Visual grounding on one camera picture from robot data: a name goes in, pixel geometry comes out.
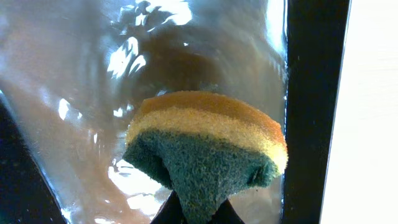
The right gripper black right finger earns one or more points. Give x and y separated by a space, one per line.
225 215

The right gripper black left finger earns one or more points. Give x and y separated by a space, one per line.
170 211

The green and yellow sponge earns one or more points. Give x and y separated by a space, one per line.
205 147

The black water tray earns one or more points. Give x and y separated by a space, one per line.
74 73

